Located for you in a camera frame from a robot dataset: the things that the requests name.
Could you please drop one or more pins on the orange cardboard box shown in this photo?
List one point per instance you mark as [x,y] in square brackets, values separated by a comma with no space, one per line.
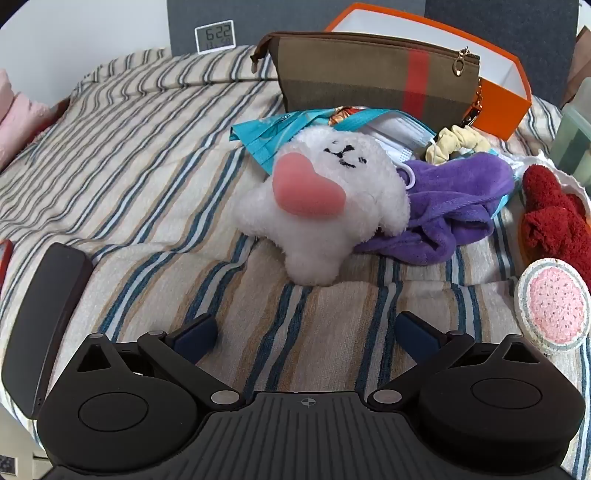
[503,106]

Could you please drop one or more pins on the white digital clock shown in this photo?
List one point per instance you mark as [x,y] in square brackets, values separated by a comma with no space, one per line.
[215,39]

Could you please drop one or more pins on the white face mask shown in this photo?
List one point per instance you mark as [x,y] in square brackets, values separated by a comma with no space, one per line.
[392,150]

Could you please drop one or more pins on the pink fluffy cloth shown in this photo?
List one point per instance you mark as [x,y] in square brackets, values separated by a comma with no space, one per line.
[21,120]

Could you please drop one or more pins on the teal printed cloth bag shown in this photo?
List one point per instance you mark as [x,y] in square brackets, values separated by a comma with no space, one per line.
[263,138]

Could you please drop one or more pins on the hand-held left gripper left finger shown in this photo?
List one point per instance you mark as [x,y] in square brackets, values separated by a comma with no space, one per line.
[198,336]

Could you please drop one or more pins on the red fuzzy cloth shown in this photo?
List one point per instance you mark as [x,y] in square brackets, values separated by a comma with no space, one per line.
[549,207]

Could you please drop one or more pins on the white plush toy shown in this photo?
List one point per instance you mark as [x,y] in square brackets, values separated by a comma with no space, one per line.
[323,244]

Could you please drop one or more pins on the black smartphone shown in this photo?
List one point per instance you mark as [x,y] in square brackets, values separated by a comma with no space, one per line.
[46,323]

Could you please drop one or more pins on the red phone case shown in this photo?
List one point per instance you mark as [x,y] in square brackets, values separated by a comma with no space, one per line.
[4,263]

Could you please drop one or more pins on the blue face mask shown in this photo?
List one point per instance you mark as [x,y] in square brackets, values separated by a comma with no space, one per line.
[406,129]

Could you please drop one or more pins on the yellow scrunchie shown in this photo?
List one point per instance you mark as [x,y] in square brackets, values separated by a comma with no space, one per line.
[455,138]

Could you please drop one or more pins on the brown paper bag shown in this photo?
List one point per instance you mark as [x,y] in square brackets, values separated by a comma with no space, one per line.
[581,69]

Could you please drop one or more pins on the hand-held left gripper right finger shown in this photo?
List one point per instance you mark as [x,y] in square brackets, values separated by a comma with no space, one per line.
[415,337]

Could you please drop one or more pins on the round pink knitted coaster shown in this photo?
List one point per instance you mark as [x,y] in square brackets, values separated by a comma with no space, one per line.
[554,304]

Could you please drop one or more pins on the purple fleece cloth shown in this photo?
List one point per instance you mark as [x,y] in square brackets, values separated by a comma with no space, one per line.
[452,184]

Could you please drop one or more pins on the brown plaid zipper pouch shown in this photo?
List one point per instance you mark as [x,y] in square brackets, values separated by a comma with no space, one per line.
[346,78]

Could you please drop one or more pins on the clear plastic storage box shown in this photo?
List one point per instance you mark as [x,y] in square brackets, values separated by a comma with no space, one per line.
[575,138]

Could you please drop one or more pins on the striped blanket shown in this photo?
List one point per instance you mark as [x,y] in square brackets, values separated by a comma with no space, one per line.
[138,184]

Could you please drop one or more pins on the dark grey headboard panel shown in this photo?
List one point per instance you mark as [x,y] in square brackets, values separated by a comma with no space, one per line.
[498,18]

